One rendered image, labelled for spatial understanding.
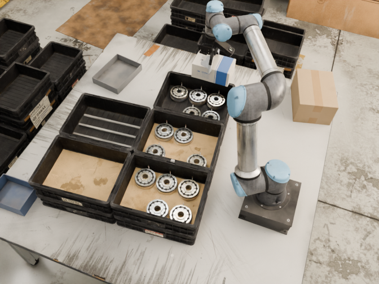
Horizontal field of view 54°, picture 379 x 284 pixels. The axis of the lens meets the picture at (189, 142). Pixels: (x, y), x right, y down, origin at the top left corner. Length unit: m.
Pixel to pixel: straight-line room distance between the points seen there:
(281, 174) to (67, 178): 1.02
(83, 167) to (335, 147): 2.07
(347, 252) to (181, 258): 1.35
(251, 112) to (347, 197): 1.70
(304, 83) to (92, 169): 1.32
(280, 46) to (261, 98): 1.76
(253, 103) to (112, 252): 0.96
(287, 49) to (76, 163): 1.94
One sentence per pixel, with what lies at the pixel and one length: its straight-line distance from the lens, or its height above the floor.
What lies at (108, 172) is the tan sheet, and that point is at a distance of 1.89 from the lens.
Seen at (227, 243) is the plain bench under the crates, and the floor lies 0.70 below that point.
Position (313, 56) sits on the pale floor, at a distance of 3.95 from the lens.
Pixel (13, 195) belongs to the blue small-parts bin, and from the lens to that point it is 2.12.
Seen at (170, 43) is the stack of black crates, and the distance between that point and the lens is 3.42.
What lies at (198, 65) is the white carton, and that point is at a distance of 1.91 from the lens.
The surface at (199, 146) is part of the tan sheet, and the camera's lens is 1.95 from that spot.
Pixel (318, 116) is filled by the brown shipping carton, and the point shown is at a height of 0.77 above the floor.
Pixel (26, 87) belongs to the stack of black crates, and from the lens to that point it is 2.91.
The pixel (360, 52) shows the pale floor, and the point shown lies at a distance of 4.19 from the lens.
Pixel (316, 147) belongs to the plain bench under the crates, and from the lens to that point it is 2.25.
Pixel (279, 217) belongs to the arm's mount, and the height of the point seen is 0.80.
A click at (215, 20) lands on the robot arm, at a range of 1.69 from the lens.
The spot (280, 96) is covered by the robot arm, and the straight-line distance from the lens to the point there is 1.46.
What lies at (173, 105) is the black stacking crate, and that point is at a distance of 2.13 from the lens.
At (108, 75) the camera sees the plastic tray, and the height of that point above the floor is 0.70.
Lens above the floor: 2.42
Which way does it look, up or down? 54 degrees down
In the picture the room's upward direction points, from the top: 2 degrees clockwise
